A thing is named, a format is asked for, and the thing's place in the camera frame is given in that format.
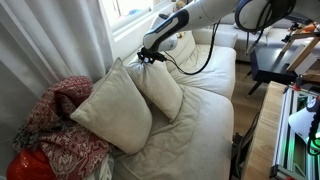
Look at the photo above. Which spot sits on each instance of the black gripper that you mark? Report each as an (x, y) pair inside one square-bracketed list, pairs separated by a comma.
[(148, 52)]

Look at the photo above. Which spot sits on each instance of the red black clamp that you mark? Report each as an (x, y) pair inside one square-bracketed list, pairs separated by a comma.
[(298, 81)]

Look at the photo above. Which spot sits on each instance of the red patterned blanket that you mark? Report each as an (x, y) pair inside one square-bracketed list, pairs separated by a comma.
[(66, 146)]

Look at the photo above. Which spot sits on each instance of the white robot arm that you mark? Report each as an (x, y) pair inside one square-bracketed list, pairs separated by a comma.
[(200, 13)]

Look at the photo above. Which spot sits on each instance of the orange object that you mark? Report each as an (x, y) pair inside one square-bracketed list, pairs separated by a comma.
[(311, 27)]

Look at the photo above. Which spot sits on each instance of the shiny red bag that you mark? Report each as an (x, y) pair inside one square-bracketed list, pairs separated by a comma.
[(28, 166)]

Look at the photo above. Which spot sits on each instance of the wooden stand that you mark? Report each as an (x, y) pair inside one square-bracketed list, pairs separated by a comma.
[(303, 53)]

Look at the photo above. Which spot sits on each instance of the black coffee table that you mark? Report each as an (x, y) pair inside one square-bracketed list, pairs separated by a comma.
[(266, 63)]

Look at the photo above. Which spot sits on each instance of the black camera on mount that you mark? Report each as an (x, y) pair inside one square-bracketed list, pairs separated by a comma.
[(301, 20)]

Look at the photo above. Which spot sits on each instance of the white curtain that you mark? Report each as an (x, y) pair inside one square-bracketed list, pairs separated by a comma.
[(40, 43)]

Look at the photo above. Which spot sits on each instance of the light grey sofa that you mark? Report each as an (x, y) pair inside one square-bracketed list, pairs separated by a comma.
[(276, 38)]

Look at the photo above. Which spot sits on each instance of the white window frame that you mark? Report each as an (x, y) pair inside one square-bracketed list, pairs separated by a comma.
[(133, 26)]

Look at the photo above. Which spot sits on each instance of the aluminium rail frame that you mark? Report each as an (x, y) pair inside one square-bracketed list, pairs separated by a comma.
[(283, 133)]

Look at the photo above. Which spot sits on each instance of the cream sofa back cushion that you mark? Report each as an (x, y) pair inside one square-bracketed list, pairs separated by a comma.
[(183, 50)]

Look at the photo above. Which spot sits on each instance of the cream fabric sofa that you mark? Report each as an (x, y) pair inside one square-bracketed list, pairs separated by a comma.
[(200, 143)]

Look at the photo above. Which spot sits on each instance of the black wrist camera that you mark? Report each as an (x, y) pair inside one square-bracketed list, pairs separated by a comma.
[(160, 57)]

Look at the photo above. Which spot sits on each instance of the cream white throw pillow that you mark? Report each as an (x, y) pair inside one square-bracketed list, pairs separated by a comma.
[(113, 106), (156, 86)]

